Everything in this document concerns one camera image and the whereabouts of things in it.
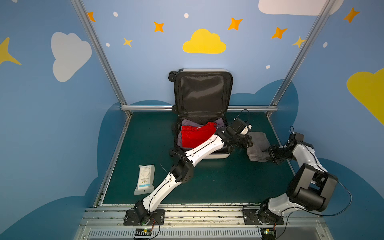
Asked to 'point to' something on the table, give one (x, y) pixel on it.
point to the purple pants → (188, 122)
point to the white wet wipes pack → (146, 179)
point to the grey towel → (260, 143)
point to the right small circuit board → (268, 233)
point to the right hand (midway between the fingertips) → (265, 151)
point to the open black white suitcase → (202, 100)
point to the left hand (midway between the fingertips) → (253, 142)
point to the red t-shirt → (191, 136)
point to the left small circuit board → (143, 232)
